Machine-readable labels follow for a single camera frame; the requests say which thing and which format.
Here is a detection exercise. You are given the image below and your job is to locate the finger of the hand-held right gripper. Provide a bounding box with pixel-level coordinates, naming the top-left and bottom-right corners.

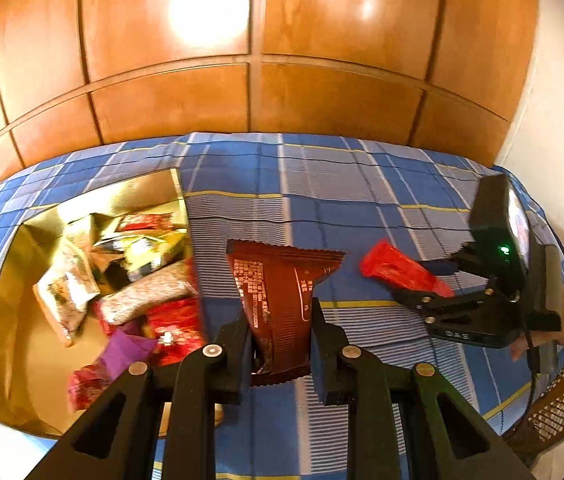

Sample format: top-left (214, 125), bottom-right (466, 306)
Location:
top-left (391, 282), bottom-right (500, 328)
top-left (422, 253), bottom-right (494, 283)

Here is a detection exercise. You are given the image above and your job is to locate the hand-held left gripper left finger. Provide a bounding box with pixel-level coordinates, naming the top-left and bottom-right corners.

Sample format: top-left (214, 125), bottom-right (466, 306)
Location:
top-left (26, 317), bottom-right (253, 480)

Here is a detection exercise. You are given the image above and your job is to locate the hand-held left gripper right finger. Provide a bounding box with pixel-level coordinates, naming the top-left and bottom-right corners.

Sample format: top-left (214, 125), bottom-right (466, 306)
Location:
top-left (310, 297), bottom-right (535, 480)

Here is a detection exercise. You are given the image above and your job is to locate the plain red snack packet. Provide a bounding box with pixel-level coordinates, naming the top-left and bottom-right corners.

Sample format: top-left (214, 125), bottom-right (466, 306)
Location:
top-left (358, 239), bottom-right (456, 300)

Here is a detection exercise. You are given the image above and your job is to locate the shiny red foil packet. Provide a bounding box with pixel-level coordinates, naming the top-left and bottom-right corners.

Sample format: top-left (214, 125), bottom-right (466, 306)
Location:
top-left (96, 297), bottom-right (205, 367)

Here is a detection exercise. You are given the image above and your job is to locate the dark brown snack packet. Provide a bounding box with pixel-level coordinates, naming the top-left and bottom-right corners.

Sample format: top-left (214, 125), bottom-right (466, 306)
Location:
top-left (225, 238), bottom-right (347, 387)

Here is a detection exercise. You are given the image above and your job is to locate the clear sesame bar packet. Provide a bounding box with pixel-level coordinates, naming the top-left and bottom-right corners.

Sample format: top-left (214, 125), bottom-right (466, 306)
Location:
top-left (94, 259), bottom-right (200, 326)

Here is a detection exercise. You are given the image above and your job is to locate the purple snack packet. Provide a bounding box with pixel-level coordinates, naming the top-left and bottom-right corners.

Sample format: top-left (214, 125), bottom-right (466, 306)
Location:
top-left (98, 327), bottom-right (159, 380)

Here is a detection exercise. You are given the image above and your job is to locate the yellow-green snack bag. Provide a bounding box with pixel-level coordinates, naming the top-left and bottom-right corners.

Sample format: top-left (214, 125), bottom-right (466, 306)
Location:
top-left (92, 227), bottom-right (189, 283)

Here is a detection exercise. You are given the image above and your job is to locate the small red candy packet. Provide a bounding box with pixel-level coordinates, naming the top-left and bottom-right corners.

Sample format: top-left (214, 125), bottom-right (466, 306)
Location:
top-left (66, 364), bottom-right (112, 412)

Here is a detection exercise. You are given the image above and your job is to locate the red patterned candy bar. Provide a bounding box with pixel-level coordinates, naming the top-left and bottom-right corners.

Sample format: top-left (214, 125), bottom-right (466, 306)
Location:
top-left (116, 213), bottom-right (175, 234)

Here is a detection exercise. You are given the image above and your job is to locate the beige translucent snack packet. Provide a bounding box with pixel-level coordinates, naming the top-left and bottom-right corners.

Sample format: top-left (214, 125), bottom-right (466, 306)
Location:
top-left (62, 212), bottom-right (115, 261)

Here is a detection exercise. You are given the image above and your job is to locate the black box with gold inside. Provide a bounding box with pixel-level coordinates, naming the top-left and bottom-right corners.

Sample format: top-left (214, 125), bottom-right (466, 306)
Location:
top-left (0, 166), bottom-right (223, 438)

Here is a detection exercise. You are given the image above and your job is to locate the blue plaid bedsheet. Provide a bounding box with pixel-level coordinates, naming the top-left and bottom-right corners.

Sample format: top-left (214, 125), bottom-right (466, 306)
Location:
top-left (0, 132), bottom-right (564, 480)

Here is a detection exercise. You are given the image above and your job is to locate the woven rattan chair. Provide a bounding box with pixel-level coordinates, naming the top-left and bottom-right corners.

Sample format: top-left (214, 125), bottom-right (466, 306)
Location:
top-left (502, 367), bottom-right (564, 461)

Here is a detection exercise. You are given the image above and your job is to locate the wooden wardrobe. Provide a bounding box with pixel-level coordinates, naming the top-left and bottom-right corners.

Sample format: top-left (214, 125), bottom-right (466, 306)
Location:
top-left (0, 0), bottom-right (538, 211)

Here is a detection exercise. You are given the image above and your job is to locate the thin black cable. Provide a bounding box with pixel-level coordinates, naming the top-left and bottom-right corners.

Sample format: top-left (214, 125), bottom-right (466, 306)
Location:
top-left (512, 327), bottom-right (538, 441)

